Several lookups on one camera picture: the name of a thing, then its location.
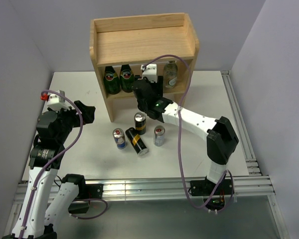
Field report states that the wooden two-tier shelf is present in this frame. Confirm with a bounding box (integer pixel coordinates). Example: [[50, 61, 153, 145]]
[[89, 12, 199, 121]]

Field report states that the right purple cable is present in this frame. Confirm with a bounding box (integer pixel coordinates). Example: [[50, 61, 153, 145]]
[[143, 54, 235, 213]]

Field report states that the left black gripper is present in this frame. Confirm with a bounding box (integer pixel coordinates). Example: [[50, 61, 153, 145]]
[[52, 100, 95, 143]]

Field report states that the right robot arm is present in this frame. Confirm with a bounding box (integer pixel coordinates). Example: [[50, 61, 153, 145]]
[[132, 79, 239, 194]]

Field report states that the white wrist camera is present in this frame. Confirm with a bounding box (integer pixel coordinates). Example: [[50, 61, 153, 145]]
[[141, 64, 157, 83], [40, 93, 69, 112]]

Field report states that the blue silver Red Bull can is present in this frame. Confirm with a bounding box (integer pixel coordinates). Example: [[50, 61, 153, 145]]
[[112, 128, 126, 149]]

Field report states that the green perrier bottle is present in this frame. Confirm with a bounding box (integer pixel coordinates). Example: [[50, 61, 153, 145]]
[[120, 64, 135, 93], [104, 66, 121, 95]]

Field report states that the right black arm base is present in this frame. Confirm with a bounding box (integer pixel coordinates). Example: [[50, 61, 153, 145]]
[[188, 177, 234, 211]]

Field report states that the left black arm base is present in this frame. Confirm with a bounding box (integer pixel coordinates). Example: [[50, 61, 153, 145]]
[[68, 184, 103, 215]]

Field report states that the black yellow can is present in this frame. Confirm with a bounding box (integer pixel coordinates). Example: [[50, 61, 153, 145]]
[[134, 112, 147, 135], [125, 127, 149, 156]]

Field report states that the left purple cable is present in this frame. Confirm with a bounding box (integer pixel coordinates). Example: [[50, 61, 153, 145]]
[[16, 89, 84, 239]]

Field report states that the aluminium mounting rail frame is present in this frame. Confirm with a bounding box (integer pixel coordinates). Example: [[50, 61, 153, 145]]
[[4, 70, 290, 239]]

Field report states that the purple cable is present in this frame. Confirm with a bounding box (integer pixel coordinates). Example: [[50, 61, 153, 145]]
[[143, 54, 235, 213], [16, 89, 84, 239]]

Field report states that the clear glass bottle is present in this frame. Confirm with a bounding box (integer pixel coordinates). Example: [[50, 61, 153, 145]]
[[163, 61, 178, 89]]

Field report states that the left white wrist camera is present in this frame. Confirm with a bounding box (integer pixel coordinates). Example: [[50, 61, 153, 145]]
[[40, 93, 69, 112]]

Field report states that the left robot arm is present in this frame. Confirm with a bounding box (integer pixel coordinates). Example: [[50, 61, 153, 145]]
[[5, 100, 96, 239]]

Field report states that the silver light-blue energy can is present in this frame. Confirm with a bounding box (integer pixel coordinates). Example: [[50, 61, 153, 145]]
[[153, 125, 165, 146]]

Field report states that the right green Perrier bottle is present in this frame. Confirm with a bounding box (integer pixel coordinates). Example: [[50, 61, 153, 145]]
[[120, 64, 135, 93]]

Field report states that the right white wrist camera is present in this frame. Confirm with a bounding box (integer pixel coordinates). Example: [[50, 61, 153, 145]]
[[141, 64, 157, 83]]

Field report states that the left green Perrier bottle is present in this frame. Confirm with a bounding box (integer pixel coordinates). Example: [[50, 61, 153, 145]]
[[104, 66, 121, 95]]

